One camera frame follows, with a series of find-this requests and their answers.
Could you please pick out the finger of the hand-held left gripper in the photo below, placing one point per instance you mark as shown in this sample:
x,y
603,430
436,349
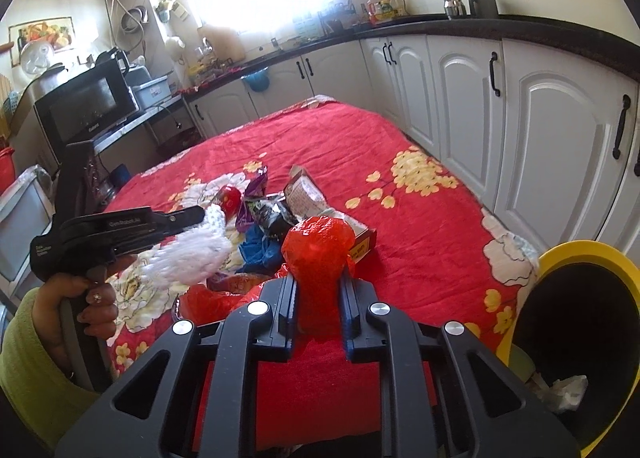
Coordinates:
x,y
177,218

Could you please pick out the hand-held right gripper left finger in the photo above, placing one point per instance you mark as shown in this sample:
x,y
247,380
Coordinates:
x,y
290,333

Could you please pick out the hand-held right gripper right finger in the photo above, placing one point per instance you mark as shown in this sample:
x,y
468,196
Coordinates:
x,y
350,343

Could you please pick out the white foam fruit net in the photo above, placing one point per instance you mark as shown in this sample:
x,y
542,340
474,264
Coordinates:
x,y
195,253

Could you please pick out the red plastic bag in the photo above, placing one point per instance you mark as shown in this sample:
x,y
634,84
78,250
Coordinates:
x,y
315,248

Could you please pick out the small cardboard box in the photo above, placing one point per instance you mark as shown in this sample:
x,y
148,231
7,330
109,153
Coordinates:
x,y
357,238

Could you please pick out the yellow trash bin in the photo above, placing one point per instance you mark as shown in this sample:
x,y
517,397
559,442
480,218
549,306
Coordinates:
x,y
575,250

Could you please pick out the person's left forearm green sleeve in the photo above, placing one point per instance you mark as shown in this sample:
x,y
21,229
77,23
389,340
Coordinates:
x,y
35,378

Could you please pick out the person's left hand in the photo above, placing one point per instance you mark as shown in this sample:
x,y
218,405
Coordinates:
x,y
97,310

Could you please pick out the white appliance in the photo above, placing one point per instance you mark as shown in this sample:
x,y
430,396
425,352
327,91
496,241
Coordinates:
x,y
22,228

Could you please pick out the red shiny wrapper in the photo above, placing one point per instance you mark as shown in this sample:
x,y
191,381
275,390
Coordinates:
x,y
230,200

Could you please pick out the orange snack wrapper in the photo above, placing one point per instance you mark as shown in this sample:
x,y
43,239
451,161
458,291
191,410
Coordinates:
x,y
240,283

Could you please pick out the purple snack wrapper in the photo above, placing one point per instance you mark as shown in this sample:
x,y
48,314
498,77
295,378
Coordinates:
x,y
252,198

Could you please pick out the blue plastic bag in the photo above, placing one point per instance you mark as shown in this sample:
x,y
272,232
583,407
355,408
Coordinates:
x,y
260,250

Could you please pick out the red bucket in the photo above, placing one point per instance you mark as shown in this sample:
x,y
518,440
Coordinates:
x,y
6,168

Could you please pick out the black plastic wrapper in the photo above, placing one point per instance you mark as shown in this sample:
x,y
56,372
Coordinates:
x,y
275,218

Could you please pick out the brown printed paper packet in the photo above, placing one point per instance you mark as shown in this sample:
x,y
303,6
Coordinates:
x,y
302,195

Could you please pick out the grey plastic storage box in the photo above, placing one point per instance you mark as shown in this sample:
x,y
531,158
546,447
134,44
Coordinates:
x,y
152,91

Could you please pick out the black microwave oven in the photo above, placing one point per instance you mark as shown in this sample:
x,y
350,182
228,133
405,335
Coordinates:
x,y
85,103

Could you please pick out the red floral blanket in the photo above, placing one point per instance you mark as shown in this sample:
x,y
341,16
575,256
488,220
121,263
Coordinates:
x,y
400,218

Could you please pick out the blue bag on cabinet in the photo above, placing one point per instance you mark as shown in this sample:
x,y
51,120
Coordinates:
x,y
256,81

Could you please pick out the white teapot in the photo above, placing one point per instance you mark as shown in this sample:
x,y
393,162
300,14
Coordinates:
x,y
175,48

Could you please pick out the steel bowl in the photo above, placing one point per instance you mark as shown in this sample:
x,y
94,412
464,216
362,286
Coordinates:
x,y
134,19

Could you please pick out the crumpled white tissue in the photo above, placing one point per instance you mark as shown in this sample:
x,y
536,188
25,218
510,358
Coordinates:
x,y
565,393

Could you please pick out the teal organizer rack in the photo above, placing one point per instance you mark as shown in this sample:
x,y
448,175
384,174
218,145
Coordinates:
x,y
306,24

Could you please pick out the white kitchen cabinets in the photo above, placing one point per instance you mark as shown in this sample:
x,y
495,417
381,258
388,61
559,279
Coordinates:
x,y
550,138

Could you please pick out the row of condiment bottles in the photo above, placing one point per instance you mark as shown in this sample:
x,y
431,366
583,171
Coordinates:
x,y
382,8

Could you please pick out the steel kettle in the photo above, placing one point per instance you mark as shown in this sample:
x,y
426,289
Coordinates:
x,y
455,7

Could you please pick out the black kitchen countertop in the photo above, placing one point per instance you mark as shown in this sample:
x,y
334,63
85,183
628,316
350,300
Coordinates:
x,y
550,21

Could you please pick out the fruit wall poster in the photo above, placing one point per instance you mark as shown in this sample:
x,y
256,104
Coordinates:
x,y
42,33

